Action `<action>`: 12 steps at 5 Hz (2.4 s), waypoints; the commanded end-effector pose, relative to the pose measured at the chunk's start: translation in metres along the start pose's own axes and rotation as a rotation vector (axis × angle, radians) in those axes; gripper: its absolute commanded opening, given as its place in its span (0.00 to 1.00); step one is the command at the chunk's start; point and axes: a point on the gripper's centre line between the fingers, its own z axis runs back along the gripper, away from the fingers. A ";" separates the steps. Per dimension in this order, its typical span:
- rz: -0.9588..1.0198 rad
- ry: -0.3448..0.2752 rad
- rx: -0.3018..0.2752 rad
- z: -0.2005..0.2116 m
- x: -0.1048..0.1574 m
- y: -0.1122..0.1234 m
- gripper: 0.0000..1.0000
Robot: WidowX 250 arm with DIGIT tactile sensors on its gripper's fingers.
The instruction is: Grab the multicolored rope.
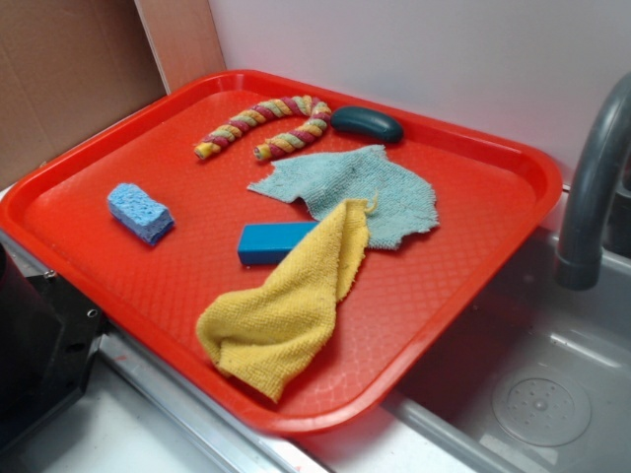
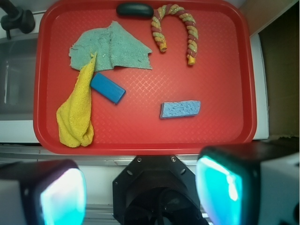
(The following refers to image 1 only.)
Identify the brown cardboard panel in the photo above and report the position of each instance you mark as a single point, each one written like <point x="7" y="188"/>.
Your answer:
<point x="70" y="69"/>

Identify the red plastic tray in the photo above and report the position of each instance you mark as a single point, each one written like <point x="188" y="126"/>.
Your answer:
<point x="492" y="193"/>

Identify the grey plastic sink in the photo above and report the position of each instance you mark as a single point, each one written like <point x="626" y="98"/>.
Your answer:
<point x="531" y="377"/>

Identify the light blue cloth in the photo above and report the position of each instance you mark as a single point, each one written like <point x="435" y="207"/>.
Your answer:
<point x="401" y="203"/>

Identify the blue sponge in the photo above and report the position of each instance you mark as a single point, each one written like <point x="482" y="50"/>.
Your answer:
<point x="146" y="218"/>

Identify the grey faucet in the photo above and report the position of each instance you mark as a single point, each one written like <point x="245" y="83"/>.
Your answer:
<point x="597" y="214"/>

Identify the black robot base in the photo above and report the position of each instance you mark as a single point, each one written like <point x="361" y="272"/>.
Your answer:
<point x="50" y="332"/>

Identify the yellow microfiber cloth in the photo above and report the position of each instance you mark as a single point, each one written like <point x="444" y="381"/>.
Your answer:
<point x="267" y="336"/>

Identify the blue rectangular block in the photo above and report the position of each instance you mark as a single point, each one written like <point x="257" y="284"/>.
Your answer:
<point x="265" y="244"/>

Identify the dark teal oval soap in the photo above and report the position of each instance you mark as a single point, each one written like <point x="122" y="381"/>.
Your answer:
<point x="367" y="122"/>

